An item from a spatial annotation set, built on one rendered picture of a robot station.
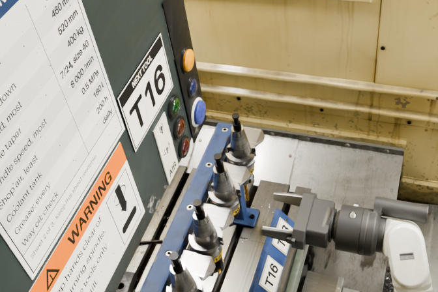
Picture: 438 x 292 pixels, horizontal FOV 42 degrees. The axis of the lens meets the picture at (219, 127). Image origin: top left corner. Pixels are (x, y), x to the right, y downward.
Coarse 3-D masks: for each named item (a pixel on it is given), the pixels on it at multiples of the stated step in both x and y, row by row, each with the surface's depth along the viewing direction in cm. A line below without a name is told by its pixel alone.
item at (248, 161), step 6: (252, 144) 121; (228, 150) 122; (252, 150) 120; (228, 156) 119; (246, 156) 119; (252, 156) 118; (234, 162) 118; (240, 162) 118; (246, 162) 118; (252, 162) 120
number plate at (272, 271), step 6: (270, 258) 132; (270, 264) 132; (276, 264) 133; (264, 270) 130; (270, 270) 131; (276, 270) 132; (264, 276) 129; (270, 276) 130; (276, 276) 132; (264, 282) 128; (270, 282) 130; (276, 282) 131; (264, 288) 128; (270, 288) 129; (276, 288) 130
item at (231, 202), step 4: (232, 180) 115; (212, 184) 114; (236, 184) 114; (212, 188) 115; (236, 188) 113; (212, 192) 113; (236, 192) 113; (240, 192) 113; (212, 196) 112; (232, 196) 112; (236, 196) 112; (240, 196) 114; (212, 200) 112; (216, 200) 111; (220, 200) 111; (224, 200) 111; (228, 200) 111; (232, 200) 111; (236, 200) 112; (216, 204) 112; (220, 204) 111; (224, 204) 111; (228, 204) 111; (232, 204) 112; (236, 204) 113; (232, 208) 112
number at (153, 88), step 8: (160, 56) 57; (160, 64) 57; (152, 72) 56; (160, 72) 58; (144, 80) 54; (152, 80) 56; (160, 80) 58; (168, 80) 60; (144, 88) 55; (152, 88) 56; (160, 88) 58; (144, 96) 55; (152, 96) 57; (160, 96) 59; (152, 104) 57; (152, 112) 57
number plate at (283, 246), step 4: (280, 220) 139; (280, 224) 138; (284, 224) 139; (288, 224) 140; (280, 228) 138; (284, 228) 139; (288, 228) 140; (292, 228) 141; (272, 240) 135; (276, 240) 136; (272, 244) 135; (276, 244) 135; (280, 244) 136; (284, 244) 137; (288, 244) 138; (280, 248) 136; (284, 248) 136; (288, 248) 137; (284, 252) 136
